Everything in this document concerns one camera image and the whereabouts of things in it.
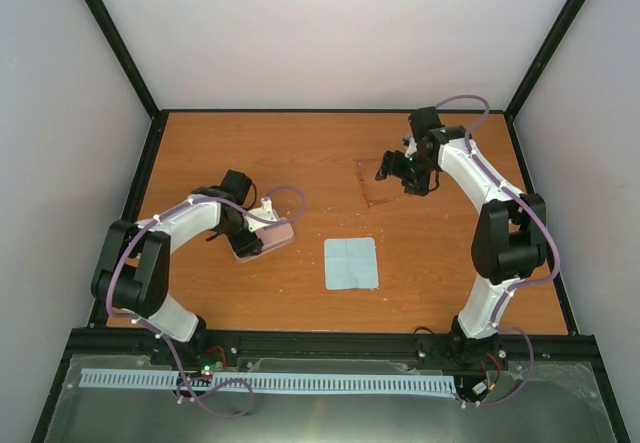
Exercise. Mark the light blue cleaning cloth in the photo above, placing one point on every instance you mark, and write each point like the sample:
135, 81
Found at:
350, 263

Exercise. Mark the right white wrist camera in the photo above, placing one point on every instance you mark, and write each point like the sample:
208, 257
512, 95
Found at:
410, 146

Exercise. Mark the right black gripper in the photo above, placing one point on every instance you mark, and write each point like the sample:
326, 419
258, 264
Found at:
390, 165

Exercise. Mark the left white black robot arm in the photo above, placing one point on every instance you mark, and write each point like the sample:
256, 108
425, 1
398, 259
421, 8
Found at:
132, 274

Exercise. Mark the left black frame post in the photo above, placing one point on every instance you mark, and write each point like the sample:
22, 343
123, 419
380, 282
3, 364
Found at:
110, 32

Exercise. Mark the pink glasses case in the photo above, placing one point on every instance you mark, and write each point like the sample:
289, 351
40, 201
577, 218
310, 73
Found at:
273, 237

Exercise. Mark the black frame post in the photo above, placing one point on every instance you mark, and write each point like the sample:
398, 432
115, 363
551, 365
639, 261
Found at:
110, 32
554, 37

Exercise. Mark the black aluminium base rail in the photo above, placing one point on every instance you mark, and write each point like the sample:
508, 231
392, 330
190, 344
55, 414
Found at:
403, 347

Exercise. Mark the clear plastic sheet cover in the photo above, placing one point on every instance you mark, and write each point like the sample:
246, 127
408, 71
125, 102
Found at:
557, 402

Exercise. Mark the right black frame post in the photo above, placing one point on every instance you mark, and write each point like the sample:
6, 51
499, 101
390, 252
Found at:
554, 37

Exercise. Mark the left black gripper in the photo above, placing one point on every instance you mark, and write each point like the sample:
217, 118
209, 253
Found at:
247, 246

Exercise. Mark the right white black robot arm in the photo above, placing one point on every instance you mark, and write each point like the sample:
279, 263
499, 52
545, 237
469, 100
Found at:
508, 243

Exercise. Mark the light blue slotted cable duct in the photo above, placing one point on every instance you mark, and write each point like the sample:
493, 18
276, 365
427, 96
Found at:
273, 383

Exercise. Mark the brown transparent sunglasses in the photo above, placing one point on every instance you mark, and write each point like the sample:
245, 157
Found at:
375, 192

